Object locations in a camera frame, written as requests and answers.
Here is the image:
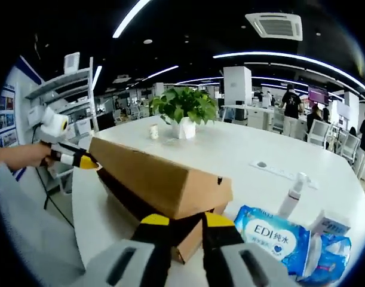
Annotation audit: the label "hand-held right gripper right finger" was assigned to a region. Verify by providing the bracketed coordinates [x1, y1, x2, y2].
[201, 212, 296, 287]

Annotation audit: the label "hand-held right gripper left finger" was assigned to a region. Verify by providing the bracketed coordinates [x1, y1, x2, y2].
[77, 213, 171, 287]

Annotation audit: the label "blue wet wipes pack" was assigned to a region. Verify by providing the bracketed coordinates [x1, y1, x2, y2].
[233, 204, 312, 277]

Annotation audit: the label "brown cardboard shoe box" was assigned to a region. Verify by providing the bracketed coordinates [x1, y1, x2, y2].
[88, 136, 234, 264]

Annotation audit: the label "small white carton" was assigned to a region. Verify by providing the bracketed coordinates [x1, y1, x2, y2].
[312, 210, 351, 237]

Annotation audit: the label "person's left hand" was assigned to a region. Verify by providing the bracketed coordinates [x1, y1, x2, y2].
[26, 142, 54, 169]

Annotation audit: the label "grey metal shelf rack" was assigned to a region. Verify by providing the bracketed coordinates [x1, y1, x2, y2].
[25, 52, 99, 135]

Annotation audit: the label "white table outlet panel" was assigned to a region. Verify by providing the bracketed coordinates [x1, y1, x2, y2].
[249, 160, 319, 189]

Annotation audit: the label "green potted plant white pot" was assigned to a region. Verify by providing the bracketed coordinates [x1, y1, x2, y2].
[149, 86, 219, 140]

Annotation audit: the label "short ceiling light strip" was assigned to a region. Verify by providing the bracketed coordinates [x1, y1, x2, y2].
[112, 0, 152, 39]

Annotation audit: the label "white office desk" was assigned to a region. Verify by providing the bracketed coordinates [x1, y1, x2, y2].
[222, 104, 275, 129]

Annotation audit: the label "white office chair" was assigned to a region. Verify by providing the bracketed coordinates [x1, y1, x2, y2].
[307, 119, 332, 147]
[339, 133, 361, 164]

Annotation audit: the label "long curved ceiling light strip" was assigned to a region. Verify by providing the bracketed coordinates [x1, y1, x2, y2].
[213, 52, 365, 96]

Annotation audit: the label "white ceiling air conditioner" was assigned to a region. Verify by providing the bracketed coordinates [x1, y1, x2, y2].
[244, 12, 303, 42]

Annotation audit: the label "black cable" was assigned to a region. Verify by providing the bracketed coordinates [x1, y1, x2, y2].
[32, 125, 75, 228]

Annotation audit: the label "wall posters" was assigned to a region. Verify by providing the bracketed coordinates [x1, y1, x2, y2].
[0, 83, 19, 147]

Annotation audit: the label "purple wall screen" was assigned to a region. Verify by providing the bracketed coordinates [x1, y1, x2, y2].
[308, 86, 329, 104]

